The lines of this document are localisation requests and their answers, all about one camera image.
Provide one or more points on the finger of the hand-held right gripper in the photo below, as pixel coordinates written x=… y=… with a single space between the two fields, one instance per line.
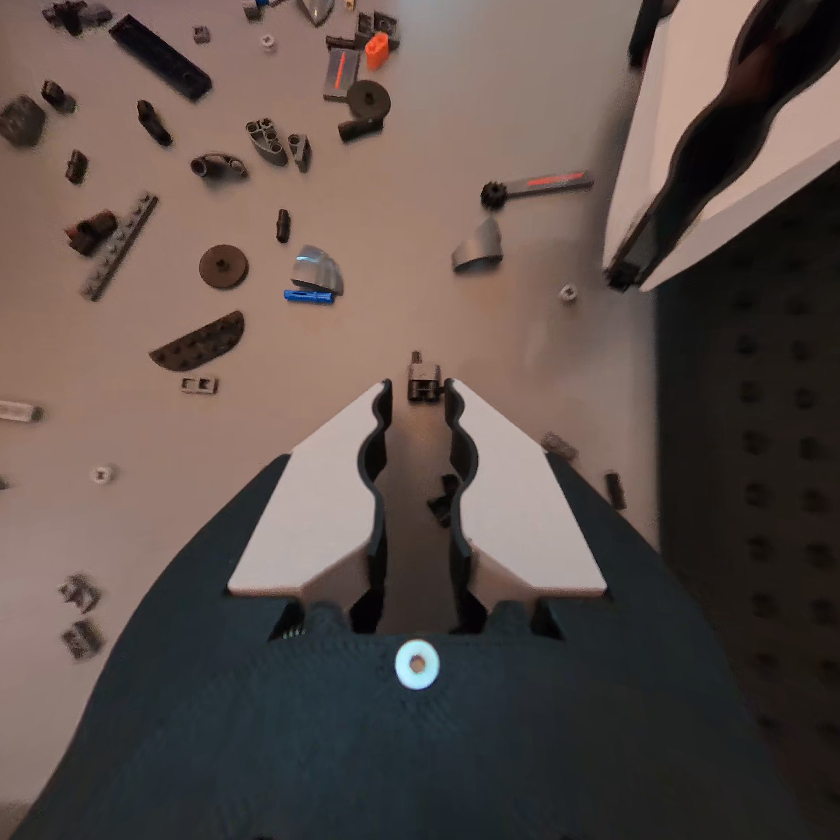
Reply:
x=787 y=151
x=676 y=79

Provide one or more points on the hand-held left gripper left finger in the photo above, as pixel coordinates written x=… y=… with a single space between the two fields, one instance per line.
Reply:
x=308 y=525

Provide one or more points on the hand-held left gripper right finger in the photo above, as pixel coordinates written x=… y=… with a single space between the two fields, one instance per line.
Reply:
x=531 y=525

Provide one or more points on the dark grey lego connector assembly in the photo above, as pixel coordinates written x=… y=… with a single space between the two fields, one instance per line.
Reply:
x=423 y=379

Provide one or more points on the grey two-stud lego plate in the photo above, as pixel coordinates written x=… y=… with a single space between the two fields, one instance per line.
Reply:
x=558 y=446

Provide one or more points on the black lego connector cluster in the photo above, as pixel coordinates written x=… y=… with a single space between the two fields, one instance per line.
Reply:
x=446 y=499

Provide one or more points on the thick black lego pin connector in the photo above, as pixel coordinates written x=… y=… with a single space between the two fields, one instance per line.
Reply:
x=614 y=490

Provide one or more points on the red-striped dark lego tile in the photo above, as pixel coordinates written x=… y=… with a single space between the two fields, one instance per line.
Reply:
x=548 y=182

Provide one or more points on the grey two-hole lego plate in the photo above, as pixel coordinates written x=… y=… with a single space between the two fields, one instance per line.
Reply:
x=199 y=385

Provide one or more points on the dark half-round lego plate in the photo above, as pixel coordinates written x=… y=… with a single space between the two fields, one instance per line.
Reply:
x=197 y=341

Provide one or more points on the black lego gear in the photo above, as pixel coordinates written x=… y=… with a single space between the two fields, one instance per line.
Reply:
x=492 y=195

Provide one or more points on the long blue lego pin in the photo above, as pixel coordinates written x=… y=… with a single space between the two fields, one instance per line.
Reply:
x=308 y=296

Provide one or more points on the curved grey-blue lego slope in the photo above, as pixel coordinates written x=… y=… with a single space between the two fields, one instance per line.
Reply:
x=318 y=269

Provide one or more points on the grey curved lego wedge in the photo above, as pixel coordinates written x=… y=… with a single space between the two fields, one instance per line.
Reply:
x=478 y=246

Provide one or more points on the dark grey lego clip piece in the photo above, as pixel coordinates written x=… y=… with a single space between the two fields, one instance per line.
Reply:
x=377 y=23

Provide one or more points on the orange lego piece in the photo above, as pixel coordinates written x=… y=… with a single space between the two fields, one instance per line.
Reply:
x=377 y=51

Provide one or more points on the round dark lego dish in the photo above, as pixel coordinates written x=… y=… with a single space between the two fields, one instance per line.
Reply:
x=223 y=266

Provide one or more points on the small black lego wheel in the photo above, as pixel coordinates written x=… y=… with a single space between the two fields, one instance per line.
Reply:
x=367 y=98

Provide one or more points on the short black lego pin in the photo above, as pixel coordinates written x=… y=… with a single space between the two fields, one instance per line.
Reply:
x=283 y=225
x=75 y=166

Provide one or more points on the black clawed lego piece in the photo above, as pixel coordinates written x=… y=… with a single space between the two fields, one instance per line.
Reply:
x=359 y=128

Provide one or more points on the light grey four-stud lego plate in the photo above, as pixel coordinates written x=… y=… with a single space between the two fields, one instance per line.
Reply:
x=19 y=412

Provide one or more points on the dark grey lego wedge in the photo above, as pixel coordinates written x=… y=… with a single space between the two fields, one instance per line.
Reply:
x=315 y=8

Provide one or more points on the long grey lego plate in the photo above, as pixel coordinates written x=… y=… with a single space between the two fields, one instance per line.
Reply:
x=120 y=246

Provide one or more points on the black and brown lego connector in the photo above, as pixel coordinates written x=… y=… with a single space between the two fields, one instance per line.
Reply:
x=92 y=231

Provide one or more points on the small grey lego connector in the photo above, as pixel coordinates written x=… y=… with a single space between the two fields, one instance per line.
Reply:
x=300 y=151

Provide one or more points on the grey curved lego pin piece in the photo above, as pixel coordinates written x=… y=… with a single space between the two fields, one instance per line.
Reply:
x=218 y=165

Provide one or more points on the black angled lego pin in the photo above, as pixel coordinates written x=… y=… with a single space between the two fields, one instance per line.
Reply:
x=154 y=123

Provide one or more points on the long black lego plate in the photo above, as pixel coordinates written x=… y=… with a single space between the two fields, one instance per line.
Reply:
x=159 y=56

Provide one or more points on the dark grey thick lego liftarm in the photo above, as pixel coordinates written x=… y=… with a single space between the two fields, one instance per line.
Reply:
x=23 y=121

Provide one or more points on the small black lego connector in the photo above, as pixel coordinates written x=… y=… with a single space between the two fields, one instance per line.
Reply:
x=58 y=95

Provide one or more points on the small grey lego tile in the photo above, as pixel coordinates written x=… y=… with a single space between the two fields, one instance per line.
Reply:
x=98 y=12

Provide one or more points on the black lego cross piece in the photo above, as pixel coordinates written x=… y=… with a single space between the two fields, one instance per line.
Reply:
x=65 y=14

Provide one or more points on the black dotted chair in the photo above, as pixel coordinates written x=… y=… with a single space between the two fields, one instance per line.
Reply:
x=754 y=492

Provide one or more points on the short red-striped grey tile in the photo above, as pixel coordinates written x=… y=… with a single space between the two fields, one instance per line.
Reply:
x=341 y=73

